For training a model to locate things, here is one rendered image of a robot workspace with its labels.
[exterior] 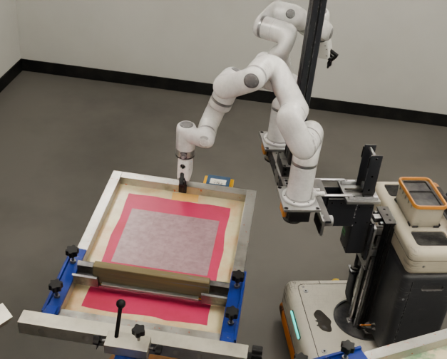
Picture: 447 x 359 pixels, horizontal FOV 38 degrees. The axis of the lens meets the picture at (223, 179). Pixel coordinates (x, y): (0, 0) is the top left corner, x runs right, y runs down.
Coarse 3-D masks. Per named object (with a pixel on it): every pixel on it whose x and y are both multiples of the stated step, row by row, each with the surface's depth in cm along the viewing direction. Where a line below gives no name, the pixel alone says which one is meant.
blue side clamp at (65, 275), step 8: (80, 256) 223; (64, 264) 218; (72, 264) 220; (64, 272) 217; (72, 272) 217; (64, 280) 214; (72, 280) 214; (64, 288) 211; (48, 296) 206; (64, 296) 208; (48, 304) 205; (56, 304) 205; (56, 312) 203
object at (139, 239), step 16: (128, 208) 253; (144, 208) 253; (160, 208) 254; (176, 208) 255; (128, 224) 245; (144, 224) 246; (160, 224) 246; (112, 240) 237; (128, 240) 238; (144, 240) 239; (160, 240) 239; (112, 256) 231; (128, 256) 231; (144, 256) 232; (160, 256) 232; (96, 288) 218; (112, 288) 218; (96, 304) 212; (112, 304) 213; (128, 304) 213; (144, 304) 214
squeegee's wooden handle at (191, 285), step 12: (96, 264) 212; (108, 264) 213; (120, 264) 213; (108, 276) 213; (120, 276) 213; (132, 276) 212; (144, 276) 211; (156, 276) 211; (168, 276) 210; (180, 276) 211; (192, 276) 211; (156, 288) 214; (168, 288) 213; (180, 288) 212; (192, 288) 211; (204, 288) 211
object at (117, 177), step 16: (112, 176) 262; (128, 176) 263; (144, 176) 264; (112, 192) 254; (192, 192) 262; (208, 192) 261; (224, 192) 260; (240, 192) 260; (96, 208) 246; (96, 224) 238; (240, 240) 237; (240, 256) 230; (64, 304) 209; (96, 320) 203; (112, 320) 203; (128, 320) 204; (208, 336) 201
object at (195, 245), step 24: (192, 216) 252; (216, 216) 253; (168, 240) 240; (192, 240) 241; (216, 240) 242; (168, 264) 230; (192, 264) 230; (216, 264) 231; (168, 312) 212; (192, 312) 213
